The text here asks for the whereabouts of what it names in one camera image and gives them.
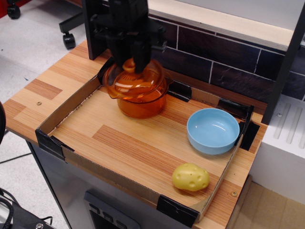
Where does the light blue bowl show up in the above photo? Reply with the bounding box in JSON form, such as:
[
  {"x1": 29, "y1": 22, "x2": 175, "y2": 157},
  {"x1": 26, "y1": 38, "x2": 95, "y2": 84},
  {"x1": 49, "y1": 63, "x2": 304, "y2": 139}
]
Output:
[{"x1": 187, "y1": 108, "x2": 240, "y2": 155}]

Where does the black office chair base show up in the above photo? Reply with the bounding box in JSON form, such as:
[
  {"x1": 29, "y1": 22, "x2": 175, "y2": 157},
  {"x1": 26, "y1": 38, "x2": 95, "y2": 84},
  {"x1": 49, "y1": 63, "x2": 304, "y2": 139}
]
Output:
[{"x1": 59, "y1": 12, "x2": 84, "y2": 50}]

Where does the orange transparent pot lid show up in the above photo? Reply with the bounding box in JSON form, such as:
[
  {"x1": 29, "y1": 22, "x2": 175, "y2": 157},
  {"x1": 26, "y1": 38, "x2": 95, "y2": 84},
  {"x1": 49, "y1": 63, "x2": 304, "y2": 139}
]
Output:
[{"x1": 102, "y1": 58, "x2": 165, "y2": 100}]

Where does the orange transparent pot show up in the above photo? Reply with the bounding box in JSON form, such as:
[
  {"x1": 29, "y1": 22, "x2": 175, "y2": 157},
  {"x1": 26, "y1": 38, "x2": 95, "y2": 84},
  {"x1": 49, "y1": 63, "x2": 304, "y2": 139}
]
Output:
[{"x1": 115, "y1": 71, "x2": 174, "y2": 119}]

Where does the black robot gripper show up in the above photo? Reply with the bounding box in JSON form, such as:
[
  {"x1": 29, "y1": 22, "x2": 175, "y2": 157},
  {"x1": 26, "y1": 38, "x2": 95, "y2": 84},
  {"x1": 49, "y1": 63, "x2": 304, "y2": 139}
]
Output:
[{"x1": 90, "y1": 0, "x2": 167, "y2": 73}]

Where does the white ribbed drainer block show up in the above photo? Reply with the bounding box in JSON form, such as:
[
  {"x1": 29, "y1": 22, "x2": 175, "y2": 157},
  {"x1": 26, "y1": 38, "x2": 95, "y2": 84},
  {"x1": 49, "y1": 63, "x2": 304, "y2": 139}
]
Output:
[{"x1": 250, "y1": 95, "x2": 305, "y2": 204}]

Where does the black caster wheel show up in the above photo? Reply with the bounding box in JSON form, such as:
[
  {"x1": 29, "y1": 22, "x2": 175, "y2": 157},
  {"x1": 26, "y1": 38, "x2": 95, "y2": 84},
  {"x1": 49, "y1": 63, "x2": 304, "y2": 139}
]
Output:
[{"x1": 7, "y1": 0, "x2": 21, "y2": 20}]

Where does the yellow toy potato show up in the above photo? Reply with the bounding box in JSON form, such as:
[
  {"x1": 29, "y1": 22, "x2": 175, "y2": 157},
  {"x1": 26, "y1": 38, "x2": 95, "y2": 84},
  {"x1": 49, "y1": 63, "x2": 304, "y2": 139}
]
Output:
[{"x1": 172, "y1": 163, "x2": 210, "y2": 191}]

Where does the black left vertical post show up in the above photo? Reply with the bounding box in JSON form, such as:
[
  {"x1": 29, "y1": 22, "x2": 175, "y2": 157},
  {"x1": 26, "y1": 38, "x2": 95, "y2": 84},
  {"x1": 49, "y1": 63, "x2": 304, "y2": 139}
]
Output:
[{"x1": 81, "y1": 0, "x2": 109, "y2": 60}]

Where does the black braided cable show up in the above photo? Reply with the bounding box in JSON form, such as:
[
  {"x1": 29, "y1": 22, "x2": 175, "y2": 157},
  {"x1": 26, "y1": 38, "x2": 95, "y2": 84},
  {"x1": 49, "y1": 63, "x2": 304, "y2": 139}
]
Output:
[{"x1": 0, "y1": 187, "x2": 53, "y2": 229}]

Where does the cardboard fence with black tape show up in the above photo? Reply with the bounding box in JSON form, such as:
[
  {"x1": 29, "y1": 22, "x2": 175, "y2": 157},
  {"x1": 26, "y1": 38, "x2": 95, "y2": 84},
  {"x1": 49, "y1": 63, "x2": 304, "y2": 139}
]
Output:
[{"x1": 35, "y1": 56, "x2": 261, "y2": 228}]

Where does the dark right vertical post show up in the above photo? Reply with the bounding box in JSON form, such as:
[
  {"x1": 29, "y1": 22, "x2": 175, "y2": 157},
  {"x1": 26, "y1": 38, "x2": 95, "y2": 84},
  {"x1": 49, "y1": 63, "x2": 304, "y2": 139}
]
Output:
[{"x1": 261, "y1": 5, "x2": 305, "y2": 125}]

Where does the grey control panel with buttons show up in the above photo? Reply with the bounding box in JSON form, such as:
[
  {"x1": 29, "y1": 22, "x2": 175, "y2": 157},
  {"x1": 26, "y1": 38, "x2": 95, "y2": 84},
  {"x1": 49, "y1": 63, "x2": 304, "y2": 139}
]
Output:
[{"x1": 84, "y1": 191, "x2": 141, "y2": 229}]

